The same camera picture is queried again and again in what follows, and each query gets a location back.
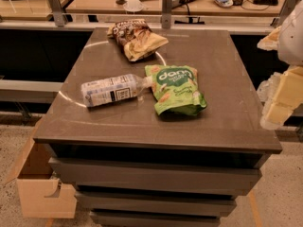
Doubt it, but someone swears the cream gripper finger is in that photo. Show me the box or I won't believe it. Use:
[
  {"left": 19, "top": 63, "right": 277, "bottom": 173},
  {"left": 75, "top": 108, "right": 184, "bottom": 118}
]
[
  {"left": 257, "top": 26, "right": 281, "bottom": 51},
  {"left": 260, "top": 66, "right": 303, "bottom": 130}
]

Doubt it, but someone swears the brown chip bag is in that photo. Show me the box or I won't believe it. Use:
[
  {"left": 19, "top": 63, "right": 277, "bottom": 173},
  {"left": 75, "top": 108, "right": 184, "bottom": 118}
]
[{"left": 107, "top": 19, "right": 169, "bottom": 61}]

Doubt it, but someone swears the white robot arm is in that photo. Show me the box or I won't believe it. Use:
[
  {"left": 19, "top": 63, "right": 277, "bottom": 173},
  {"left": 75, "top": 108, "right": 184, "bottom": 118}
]
[{"left": 257, "top": 1, "right": 303, "bottom": 130}]

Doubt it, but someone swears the green snack bag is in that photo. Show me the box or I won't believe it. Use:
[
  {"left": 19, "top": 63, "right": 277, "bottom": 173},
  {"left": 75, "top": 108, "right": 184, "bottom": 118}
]
[{"left": 145, "top": 65, "right": 207, "bottom": 115}]

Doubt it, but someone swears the clear plastic water bottle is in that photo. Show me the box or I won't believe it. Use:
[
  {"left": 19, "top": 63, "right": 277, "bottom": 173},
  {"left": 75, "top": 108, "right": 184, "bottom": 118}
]
[{"left": 80, "top": 74, "right": 152, "bottom": 107}]

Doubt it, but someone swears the blue white device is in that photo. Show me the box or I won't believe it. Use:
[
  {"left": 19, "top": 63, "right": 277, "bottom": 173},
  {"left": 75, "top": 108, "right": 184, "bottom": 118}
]
[{"left": 214, "top": 0, "right": 233, "bottom": 8}]

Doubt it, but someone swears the clear plastic lid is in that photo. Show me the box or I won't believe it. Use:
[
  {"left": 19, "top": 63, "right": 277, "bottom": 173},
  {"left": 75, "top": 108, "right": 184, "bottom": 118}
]
[{"left": 123, "top": 0, "right": 144, "bottom": 12}]

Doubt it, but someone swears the grey drawer cabinet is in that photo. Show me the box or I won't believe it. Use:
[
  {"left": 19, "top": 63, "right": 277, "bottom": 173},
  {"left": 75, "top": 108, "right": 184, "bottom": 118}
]
[{"left": 34, "top": 28, "right": 281, "bottom": 227}]

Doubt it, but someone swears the open wooden drawer box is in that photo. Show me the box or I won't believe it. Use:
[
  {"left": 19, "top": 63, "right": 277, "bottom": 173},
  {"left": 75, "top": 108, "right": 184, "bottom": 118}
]
[{"left": 6, "top": 121, "right": 77, "bottom": 218}]

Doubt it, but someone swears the grey metal bracket right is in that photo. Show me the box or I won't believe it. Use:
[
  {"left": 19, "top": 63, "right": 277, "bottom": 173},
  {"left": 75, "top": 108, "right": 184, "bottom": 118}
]
[{"left": 271, "top": 0, "right": 300, "bottom": 27}]

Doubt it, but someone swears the grey metal bracket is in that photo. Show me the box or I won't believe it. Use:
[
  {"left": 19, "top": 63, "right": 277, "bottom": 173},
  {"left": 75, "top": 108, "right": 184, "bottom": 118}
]
[
  {"left": 271, "top": 0, "right": 300, "bottom": 27},
  {"left": 161, "top": 0, "right": 172, "bottom": 29},
  {"left": 47, "top": 0, "right": 67, "bottom": 27}
]

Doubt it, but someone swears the grey metal bracket middle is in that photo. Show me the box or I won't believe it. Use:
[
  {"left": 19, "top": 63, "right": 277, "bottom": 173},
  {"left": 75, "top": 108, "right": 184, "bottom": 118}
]
[{"left": 161, "top": 0, "right": 172, "bottom": 29}]

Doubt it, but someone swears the grey metal bracket left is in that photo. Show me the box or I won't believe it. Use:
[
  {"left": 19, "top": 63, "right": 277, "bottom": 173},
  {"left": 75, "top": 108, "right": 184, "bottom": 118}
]
[{"left": 47, "top": 0, "right": 67, "bottom": 27}]

